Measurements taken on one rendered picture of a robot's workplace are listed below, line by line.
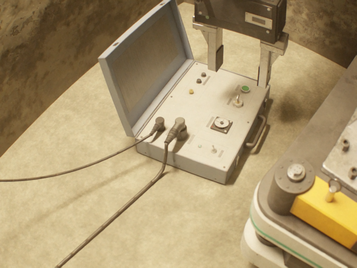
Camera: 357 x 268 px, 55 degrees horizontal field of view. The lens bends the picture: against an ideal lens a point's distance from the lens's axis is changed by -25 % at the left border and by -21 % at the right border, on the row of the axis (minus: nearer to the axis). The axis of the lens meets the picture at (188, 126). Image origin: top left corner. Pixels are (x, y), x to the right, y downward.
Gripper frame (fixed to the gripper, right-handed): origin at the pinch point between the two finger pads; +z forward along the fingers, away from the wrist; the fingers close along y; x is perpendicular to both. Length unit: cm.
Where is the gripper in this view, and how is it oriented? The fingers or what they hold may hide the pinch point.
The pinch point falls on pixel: (240, 64)
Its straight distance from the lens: 118.5
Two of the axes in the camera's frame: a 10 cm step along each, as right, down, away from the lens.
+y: 9.0, 3.1, -3.0
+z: 0.1, 6.9, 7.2
